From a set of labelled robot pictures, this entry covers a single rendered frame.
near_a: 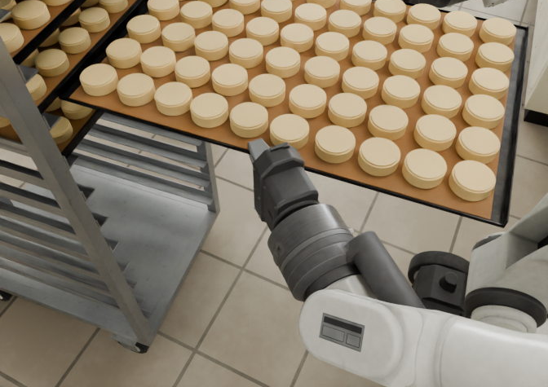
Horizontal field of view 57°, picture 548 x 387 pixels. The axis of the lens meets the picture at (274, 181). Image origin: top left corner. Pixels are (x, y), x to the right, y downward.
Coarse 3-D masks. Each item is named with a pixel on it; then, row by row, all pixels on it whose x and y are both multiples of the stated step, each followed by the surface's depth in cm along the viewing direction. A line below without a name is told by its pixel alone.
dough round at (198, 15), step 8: (184, 8) 80; (192, 8) 80; (200, 8) 80; (208, 8) 80; (184, 16) 79; (192, 16) 78; (200, 16) 78; (208, 16) 79; (192, 24) 79; (200, 24) 79; (208, 24) 80
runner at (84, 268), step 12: (0, 240) 122; (12, 240) 125; (24, 252) 122; (36, 252) 120; (48, 252) 123; (60, 264) 120; (72, 264) 121; (84, 264) 121; (96, 276) 117; (132, 288) 117
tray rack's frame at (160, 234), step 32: (96, 192) 166; (128, 192) 166; (160, 192) 166; (128, 224) 158; (160, 224) 158; (192, 224) 158; (32, 256) 152; (128, 256) 152; (160, 256) 151; (192, 256) 151; (0, 288) 147; (32, 288) 145; (160, 288) 145; (96, 320) 139; (160, 320) 139
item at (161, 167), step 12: (84, 144) 156; (96, 144) 154; (108, 156) 153; (120, 156) 153; (132, 156) 152; (144, 156) 150; (144, 168) 150; (156, 168) 150; (168, 168) 150; (180, 168) 148; (192, 180) 148; (204, 180) 148
